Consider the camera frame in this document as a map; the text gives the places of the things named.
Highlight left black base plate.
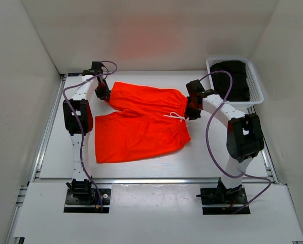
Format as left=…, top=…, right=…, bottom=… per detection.
left=63, top=188, right=112, bottom=214

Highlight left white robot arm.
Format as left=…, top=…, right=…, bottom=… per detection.
left=62, top=60, right=113, bottom=206

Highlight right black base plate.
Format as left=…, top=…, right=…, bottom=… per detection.
left=196, top=187, right=251, bottom=216

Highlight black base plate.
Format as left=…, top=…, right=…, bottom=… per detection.
left=196, top=187, right=251, bottom=216
left=63, top=188, right=112, bottom=214

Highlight black folded shorts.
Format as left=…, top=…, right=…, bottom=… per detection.
left=210, top=60, right=250, bottom=102

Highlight orange shorts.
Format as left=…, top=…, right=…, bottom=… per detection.
left=94, top=82, right=190, bottom=163

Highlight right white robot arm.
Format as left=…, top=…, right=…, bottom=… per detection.
left=185, top=80, right=264, bottom=203

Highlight white plastic basket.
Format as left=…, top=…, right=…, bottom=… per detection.
left=206, top=56, right=264, bottom=110

